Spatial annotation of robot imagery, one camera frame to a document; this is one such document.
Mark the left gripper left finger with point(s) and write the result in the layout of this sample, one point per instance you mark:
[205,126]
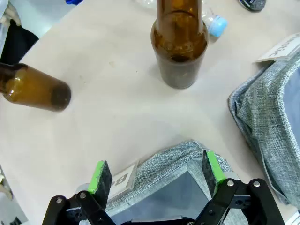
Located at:
[98,178]

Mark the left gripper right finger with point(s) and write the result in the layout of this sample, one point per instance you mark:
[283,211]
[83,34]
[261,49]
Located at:
[212,171]

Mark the brown glass beer bottle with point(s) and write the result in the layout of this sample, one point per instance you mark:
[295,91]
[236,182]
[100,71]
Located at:
[35,89]
[180,58]

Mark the blue cap plastic bottle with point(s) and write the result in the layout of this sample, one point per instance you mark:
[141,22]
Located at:
[218,24]

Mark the black crushed can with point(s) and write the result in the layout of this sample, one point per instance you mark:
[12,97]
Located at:
[254,4]

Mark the grey basket labelled Bottle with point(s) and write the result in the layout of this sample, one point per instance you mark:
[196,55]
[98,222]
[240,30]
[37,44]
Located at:
[164,164]

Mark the grey basket labelled Plastic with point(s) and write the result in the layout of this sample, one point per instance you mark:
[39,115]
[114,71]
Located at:
[262,112]

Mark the white Bottle label card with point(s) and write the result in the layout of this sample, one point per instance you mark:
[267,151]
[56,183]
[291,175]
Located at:
[123,179]

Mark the white Plastic label card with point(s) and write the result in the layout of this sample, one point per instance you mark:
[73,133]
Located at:
[281,49]

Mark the person in blue hoodie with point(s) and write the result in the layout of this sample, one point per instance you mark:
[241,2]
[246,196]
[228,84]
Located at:
[71,1]

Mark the pale mannequin hand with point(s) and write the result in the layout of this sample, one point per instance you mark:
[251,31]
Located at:
[11,15]

